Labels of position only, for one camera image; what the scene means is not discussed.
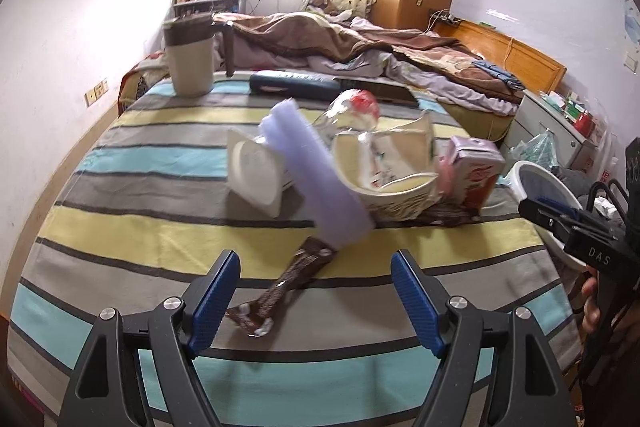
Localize striped cloth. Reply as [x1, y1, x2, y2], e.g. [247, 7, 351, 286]
[7, 79, 583, 427]

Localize brown blanket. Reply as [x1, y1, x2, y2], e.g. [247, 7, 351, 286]
[235, 9, 523, 105]

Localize blue cloth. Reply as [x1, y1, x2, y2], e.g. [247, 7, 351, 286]
[472, 59, 523, 90]

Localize crushed beige noodle bowl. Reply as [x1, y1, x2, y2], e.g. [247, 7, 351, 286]
[332, 112, 448, 223]

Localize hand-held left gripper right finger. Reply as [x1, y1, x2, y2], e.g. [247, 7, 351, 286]
[391, 249, 576, 427]

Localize clear bottle red label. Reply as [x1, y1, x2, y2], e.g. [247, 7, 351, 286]
[312, 89, 381, 142]

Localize dark blue pencil case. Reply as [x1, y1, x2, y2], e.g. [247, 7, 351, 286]
[249, 71, 341, 98]

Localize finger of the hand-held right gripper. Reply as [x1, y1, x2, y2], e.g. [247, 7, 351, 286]
[518, 198, 573, 238]
[537, 196, 620, 233]

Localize white yogurt cup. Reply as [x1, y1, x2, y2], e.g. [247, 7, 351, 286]
[226, 128, 296, 219]

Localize beige lidded mug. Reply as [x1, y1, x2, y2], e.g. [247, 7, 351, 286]
[164, 13, 217, 98]

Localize lilac bed sheet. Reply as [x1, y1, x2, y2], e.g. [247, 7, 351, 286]
[215, 12, 521, 118]

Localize pink milk carton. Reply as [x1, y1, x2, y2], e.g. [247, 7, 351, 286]
[440, 136, 506, 212]

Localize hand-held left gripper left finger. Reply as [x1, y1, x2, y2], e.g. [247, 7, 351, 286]
[60, 249, 242, 427]

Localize green and white boxes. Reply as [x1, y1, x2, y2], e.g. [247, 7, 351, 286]
[540, 89, 588, 118]

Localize clear green plastic bag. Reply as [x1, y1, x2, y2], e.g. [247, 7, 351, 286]
[507, 129, 558, 172]

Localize cluttered wall shelf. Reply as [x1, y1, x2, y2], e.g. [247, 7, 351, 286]
[172, 0, 248, 20]

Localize person's right hand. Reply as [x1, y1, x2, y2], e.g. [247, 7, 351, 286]
[581, 274, 602, 334]

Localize white bag red print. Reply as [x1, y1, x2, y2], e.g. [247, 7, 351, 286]
[597, 127, 621, 182]

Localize dark post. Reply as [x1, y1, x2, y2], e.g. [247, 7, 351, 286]
[212, 19, 237, 78]

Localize white trash bin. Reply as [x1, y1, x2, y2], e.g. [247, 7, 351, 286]
[510, 161, 588, 270]

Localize wooden bed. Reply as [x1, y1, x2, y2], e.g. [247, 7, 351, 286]
[120, 0, 568, 142]

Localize brown snack wrapper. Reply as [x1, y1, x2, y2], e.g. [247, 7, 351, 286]
[226, 237, 335, 338]

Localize black tablet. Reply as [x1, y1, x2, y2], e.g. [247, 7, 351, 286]
[335, 77, 418, 108]

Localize wall outlet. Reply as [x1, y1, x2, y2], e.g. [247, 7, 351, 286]
[84, 79, 110, 108]

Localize white nightstand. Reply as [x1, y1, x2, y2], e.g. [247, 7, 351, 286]
[507, 89, 598, 168]

